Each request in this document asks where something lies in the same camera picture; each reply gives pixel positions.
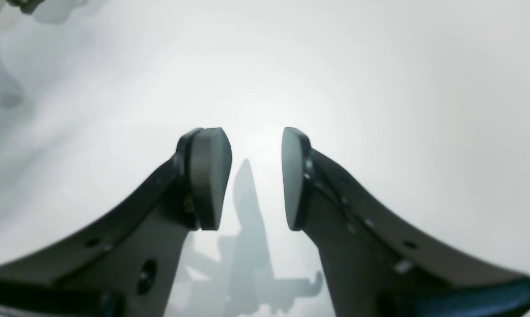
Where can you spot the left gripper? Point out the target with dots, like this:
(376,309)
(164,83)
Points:
(26,6)

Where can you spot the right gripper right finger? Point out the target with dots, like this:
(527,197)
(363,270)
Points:
(375,263)

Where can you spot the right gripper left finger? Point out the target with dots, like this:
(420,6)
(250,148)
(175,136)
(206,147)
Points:
(124,264)

